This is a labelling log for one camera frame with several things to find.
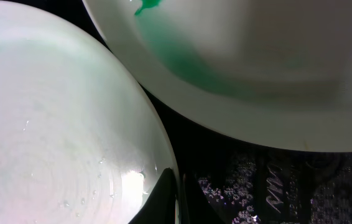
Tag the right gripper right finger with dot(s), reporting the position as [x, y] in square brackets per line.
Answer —
[197, 207]

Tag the round black tray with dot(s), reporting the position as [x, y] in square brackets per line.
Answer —
[246, 182]

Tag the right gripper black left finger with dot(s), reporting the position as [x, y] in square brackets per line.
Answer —
[160, 205]

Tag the pale green plate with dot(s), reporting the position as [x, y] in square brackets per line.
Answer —
[276, 73]
[80, 142]

